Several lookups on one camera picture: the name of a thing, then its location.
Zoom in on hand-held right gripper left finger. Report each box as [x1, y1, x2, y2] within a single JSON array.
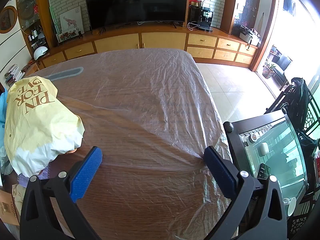
[[19, 146, 103, 240]]

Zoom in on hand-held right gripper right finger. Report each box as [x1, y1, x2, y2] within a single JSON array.
[[203, 146, 288, 240]]

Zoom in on black remote control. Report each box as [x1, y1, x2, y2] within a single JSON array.
[[257, 163, 271, 180]]

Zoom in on black glass-top side table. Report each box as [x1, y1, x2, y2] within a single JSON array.
[[222, 109, 315, 240]]

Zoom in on purple striped packet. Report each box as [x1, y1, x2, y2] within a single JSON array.
[[18, 164, 54, 188]]

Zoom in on white cup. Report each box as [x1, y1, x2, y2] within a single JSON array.
[[282, 196, 297, 217]]

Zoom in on brown cardboard box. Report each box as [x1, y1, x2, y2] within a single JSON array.
[[0, 189, 20, 227]]

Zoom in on clear plastic table cover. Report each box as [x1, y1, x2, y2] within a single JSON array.
[[24, 48, 238, 240]]

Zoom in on light blue plastic bag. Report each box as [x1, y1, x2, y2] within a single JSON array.
[[0, 87, 10, 123]]

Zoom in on black carved wooden chair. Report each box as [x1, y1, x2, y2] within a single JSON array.
[[265, 85, 320, 160]]

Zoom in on potted plant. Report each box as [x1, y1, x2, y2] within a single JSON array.
[[262, 60, 277, 79]]

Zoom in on stack of books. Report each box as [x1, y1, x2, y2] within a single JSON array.
[[4, 64, 25, 87]]

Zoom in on dark armchair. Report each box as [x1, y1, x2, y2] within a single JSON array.
[[271, 52, 293, 80]]

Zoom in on white dome helmet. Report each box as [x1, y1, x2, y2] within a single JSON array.
[[34, 46, 50, 60]]

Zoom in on grey printer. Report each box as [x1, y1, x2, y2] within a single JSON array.
[[239, 25, 260, 47]]

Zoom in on floral framed picture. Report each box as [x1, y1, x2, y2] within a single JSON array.
[[57, 29, 79, 43]]

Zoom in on long wooden drawer cabinet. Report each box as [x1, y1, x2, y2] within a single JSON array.
[[21, 26, 259, 72]]

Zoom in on small bottles on shelf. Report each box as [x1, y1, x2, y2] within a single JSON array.
[[27, 26, 45, 42]]

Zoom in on elephant picture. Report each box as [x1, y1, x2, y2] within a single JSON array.
[[59, 6, 84, 34]]

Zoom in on black coffee machine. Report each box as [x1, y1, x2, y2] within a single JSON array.
[[197, 6, 213, 32]]

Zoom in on round fan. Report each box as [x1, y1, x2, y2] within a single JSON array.
[[16, 0, 38, 20]]

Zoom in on large black television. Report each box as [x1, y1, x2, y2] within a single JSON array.
[[83, 0, 190, 32]]

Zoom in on round framed wall picture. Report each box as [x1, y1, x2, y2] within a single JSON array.
[[0, 6, 18, 34]]

